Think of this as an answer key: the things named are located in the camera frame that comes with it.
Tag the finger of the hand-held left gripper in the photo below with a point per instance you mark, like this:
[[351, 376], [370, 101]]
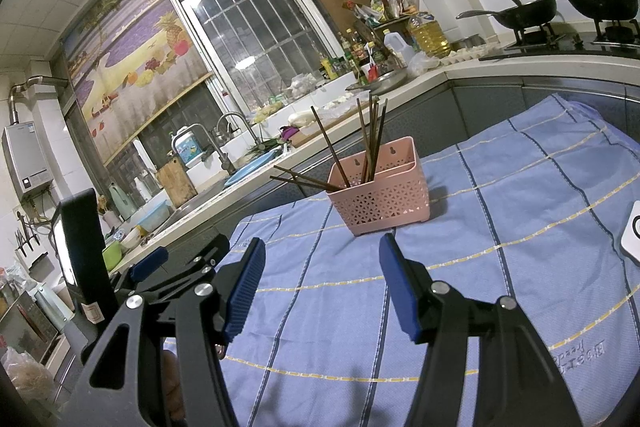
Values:
[[210, 249], [150, 263]]

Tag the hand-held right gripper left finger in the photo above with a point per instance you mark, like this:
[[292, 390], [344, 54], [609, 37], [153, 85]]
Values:
[[245, 292]]

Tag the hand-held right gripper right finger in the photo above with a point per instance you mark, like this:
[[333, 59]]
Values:
[[397, 292]]

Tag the pink plastic utensil basket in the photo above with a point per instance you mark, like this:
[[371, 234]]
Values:
[[380, 207]]

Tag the bunch of brown chopsticks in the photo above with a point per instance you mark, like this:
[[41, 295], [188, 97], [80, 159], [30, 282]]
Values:
[[374, 142]]

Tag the green bowl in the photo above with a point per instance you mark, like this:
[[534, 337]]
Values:
[[112, 257]]

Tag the teal plastic basin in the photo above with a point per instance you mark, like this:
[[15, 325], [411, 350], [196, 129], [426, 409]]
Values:
[[152, 217]]

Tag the steel sink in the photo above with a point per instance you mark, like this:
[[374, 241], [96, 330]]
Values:
[[210, 192]]

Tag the pale green kettle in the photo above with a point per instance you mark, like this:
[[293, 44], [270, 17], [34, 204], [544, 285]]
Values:
[[122, 202]]

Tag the upright wooden chopping board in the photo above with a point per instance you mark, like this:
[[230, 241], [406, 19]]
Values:
[[176, 182]]

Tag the blue plastic basin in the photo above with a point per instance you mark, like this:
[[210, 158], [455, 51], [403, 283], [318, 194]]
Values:
[[250, 171]]

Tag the countertop oven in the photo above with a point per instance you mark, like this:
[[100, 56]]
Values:
[[25, 332]]

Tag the square steel faucet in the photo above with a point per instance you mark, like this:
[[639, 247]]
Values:
[[220, 152]]

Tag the white gas water heater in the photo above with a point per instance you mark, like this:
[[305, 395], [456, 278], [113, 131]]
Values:
[[25, 162]]

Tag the curved steel faucet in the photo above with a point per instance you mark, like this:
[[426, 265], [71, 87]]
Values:
[[247, 127]]

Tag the clear plastic bag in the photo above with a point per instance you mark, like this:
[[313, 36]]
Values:
[[25, 379]]

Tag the purple vegetable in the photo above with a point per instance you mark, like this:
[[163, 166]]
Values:
[[289, 133]]

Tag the blue checked cloth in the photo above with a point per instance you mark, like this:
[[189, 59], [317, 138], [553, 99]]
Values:
[[525, 232]]

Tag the wooden cutting board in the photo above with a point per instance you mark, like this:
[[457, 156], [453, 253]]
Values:
[[325, 127]]

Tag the metal flue pipe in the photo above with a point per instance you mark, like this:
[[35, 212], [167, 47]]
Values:
[[35, 82]]

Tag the steel bowl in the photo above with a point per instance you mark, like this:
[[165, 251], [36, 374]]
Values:
[[380, 81]]

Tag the yellow bottle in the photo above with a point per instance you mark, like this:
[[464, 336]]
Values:
[[327, 67]]

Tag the white plastic bag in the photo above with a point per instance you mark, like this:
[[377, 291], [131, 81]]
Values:
[[423, 64]]

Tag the barred window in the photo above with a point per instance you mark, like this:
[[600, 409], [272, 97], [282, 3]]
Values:
[[250, 22]]

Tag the white plastic jug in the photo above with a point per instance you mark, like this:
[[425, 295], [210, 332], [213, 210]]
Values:
[[397, 49]]

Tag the white card with black mark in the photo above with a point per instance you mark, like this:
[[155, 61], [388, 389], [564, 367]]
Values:
[[632, 232]]

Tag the tray of dumplings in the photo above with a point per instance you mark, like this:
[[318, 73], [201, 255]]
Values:
[[462, 55]]

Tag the cooking oil bottle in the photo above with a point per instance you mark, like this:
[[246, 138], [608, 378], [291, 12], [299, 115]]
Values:
[[429, 36]]

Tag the rack of seasoning packets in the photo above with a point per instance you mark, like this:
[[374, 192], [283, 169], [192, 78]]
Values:
[[382, 4]]

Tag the black gas stove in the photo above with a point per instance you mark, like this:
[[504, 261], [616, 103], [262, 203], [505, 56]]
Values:
[[565, 42]]

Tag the black wok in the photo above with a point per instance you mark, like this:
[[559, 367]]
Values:
[[530, 14]]

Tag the wall knife rack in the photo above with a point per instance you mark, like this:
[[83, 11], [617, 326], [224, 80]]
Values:
[[25, 234]]

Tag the fruit beach wall poster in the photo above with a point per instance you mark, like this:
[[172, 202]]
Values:
[[130, 57]]

